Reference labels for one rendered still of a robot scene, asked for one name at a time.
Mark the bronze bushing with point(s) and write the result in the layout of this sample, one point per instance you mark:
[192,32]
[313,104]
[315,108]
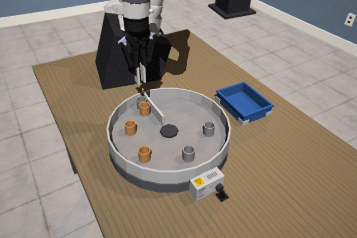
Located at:
[130,127]
[144,154]
[144,108]

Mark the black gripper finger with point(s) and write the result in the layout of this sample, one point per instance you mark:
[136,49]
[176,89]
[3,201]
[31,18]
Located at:
[145,54]
[134,62]

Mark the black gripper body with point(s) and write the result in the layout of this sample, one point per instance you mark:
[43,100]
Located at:
[136,28]

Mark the grey metal bushing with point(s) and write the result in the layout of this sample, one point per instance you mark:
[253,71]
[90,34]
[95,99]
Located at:
[208,129]
[188,153]
[141,99]

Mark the blue plastic crate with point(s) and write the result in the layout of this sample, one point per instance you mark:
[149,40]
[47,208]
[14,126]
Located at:
[244,103]

